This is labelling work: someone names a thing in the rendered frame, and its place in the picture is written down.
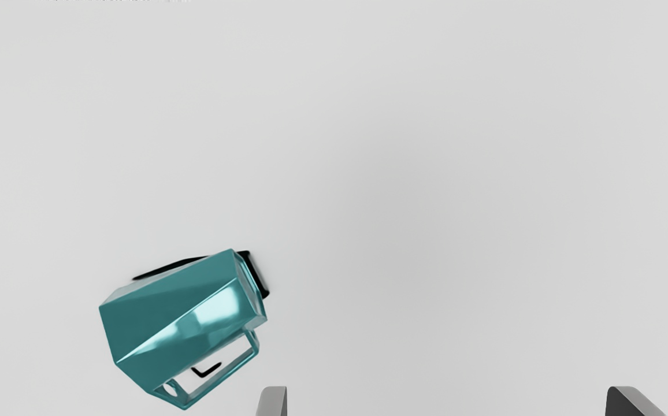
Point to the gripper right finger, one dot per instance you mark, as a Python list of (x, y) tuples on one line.
[(628, 404)]

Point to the teal faceted mug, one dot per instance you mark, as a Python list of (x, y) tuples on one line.
[(160, 323)]

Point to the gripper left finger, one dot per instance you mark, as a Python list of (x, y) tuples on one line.
[(273, 402)]

